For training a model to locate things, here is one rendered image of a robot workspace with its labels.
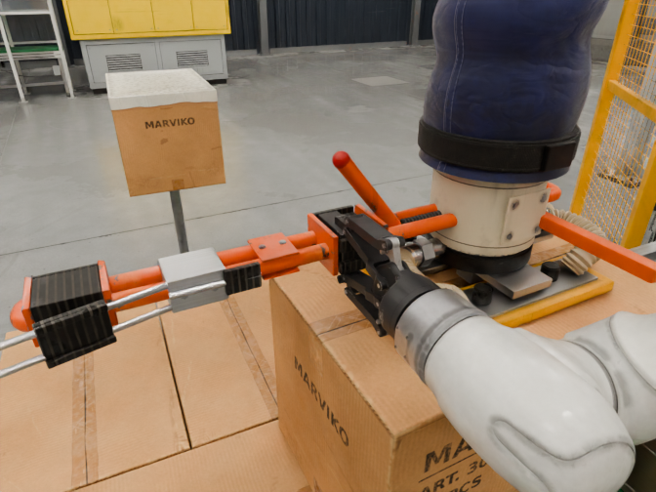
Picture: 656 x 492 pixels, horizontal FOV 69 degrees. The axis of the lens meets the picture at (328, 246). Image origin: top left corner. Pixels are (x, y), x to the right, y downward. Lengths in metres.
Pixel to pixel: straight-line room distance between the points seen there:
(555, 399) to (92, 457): 0.96
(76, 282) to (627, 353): 0.56
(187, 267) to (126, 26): 7.30
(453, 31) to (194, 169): 1.60
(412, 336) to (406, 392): 0.17
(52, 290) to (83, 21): 7.27
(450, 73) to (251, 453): 0.81
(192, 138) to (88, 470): 1.35
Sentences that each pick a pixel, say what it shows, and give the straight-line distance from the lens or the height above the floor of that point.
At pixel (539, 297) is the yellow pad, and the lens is 0.80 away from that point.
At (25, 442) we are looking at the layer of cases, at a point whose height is 0.54.
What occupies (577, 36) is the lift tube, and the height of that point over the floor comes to 1.34.
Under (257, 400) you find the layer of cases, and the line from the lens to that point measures 1.18.
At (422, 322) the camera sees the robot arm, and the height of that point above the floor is 1.11.
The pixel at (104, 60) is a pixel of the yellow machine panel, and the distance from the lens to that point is 7.89.
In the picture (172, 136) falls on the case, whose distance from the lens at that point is 2.08.
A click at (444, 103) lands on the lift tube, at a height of 1.25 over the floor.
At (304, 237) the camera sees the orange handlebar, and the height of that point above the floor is 1.09.
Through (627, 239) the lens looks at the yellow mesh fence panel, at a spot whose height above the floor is 0.57.
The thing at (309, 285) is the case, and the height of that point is 0.94.
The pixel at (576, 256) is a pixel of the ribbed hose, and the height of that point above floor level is 1.01.
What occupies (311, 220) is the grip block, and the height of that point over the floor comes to 1.11.
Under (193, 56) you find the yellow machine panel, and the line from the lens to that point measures 8.04.
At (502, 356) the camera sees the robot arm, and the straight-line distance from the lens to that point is 0.42.
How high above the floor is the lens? 1.39
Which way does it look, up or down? 29 degrees down
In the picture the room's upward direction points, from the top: straight up
